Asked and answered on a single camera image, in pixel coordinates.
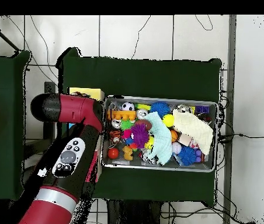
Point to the cream waffle cloth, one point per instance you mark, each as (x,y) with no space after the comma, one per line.
(192,128)

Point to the red smooth ball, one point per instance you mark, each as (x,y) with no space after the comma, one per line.
(113,153)

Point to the orange toy building block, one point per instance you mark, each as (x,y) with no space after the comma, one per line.
(122,115)

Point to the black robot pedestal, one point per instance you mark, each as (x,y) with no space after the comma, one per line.
(127,214)

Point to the brown toy football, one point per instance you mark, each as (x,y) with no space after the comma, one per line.
(146,124)

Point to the blue spiky rubber ball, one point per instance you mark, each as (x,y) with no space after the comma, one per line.
(187,155)
(160,108)

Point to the black and white soccer ball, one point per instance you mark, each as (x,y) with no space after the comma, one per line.
(127,106)

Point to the dark green side table cloth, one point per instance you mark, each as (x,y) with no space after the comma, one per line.
(3,81)

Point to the light teal waffle cloth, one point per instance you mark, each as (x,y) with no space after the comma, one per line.
(161,137)

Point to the yellow smooth ball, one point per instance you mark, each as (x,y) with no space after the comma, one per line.
(168,120)

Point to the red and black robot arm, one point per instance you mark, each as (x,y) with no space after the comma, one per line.
(76,108)

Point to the purple spiky rubber ball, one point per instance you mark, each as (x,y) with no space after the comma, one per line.
(139,135)

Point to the wooden box with three holes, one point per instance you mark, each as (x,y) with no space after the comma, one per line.
(95,93)

